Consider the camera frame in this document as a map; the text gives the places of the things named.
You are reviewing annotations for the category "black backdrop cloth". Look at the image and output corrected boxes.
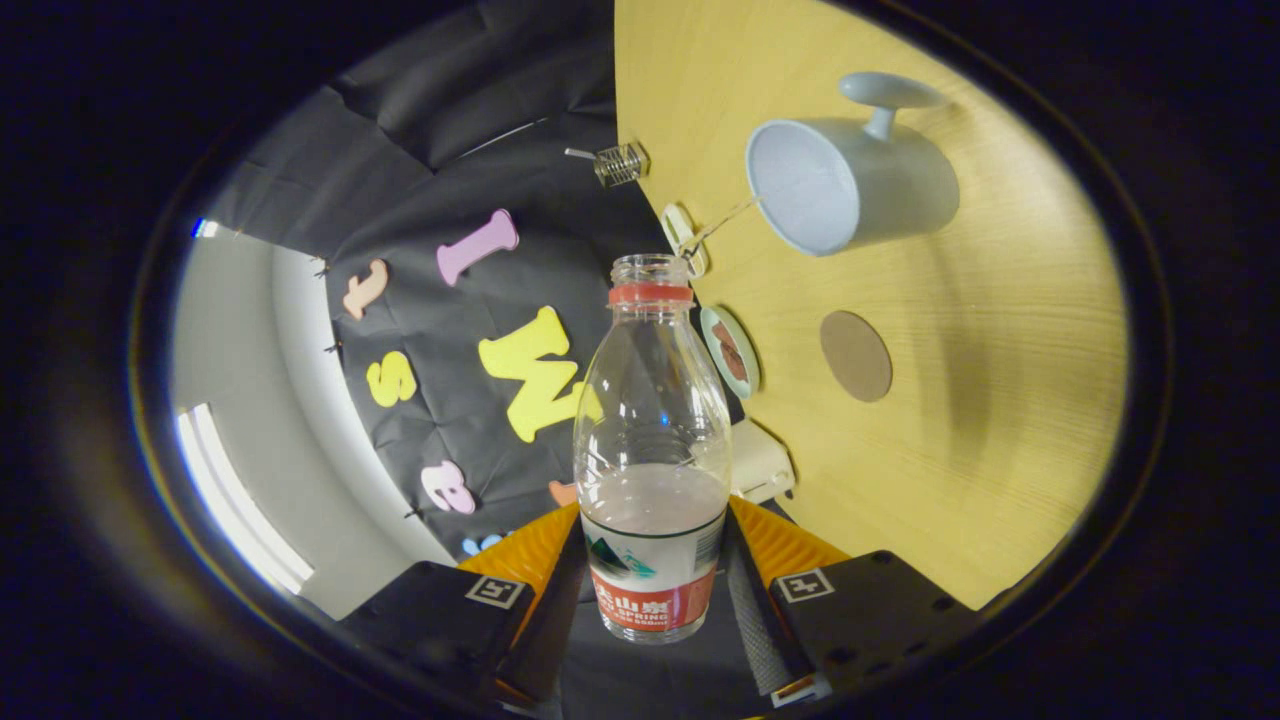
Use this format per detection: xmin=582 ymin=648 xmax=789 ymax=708
xmin=205 ymin=0 xmax=761 ymax=720

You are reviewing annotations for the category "pale green plate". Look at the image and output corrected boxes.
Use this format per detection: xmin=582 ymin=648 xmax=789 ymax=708
xmin=699 ymin=305 xmax=761 ymax=399

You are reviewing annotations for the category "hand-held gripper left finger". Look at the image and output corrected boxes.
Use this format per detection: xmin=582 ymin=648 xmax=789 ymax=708
xmin=340 ymin=502 xmax=586 ymax=706

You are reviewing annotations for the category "clear plastic juice bottle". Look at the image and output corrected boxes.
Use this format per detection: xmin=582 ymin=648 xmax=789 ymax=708
xmin=573 ymin=254 xmax=734 ymax=645

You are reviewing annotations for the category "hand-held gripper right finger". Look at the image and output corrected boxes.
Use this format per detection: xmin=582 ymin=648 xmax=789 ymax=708
xmin=725 ymin=497 xmax=986 ymax=706

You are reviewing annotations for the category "wooden table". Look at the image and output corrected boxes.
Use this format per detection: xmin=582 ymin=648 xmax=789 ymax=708
xmin=614 ymin=0 xmax=1129 ymax=611

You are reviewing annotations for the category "white toaster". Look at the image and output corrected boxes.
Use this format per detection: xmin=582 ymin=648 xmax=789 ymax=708
xmin=728 ymin=418 xmax=797 ymax=504

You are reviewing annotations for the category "white condiment tray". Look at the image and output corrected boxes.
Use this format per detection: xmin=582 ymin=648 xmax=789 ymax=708
xmin=660 ymin=203 xmax=709 ymax=279

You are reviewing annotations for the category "long ceiling light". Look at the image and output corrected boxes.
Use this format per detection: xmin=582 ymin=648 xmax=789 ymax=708
xmin=176 ymin=403 xmax=314 ymax=596

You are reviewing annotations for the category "white cup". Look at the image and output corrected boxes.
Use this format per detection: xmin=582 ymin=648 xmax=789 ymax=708
xmin=745 ymin=72 xmax=961 ymax=258

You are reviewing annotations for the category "brown meat piece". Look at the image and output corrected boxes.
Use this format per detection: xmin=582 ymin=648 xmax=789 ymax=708
xmin=712 ymin=322 xmax=749 ymax=381

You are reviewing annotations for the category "round brown coaster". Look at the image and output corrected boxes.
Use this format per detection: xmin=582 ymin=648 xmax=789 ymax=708
xmin=820 ymin=310 xmax=893 ymax=403

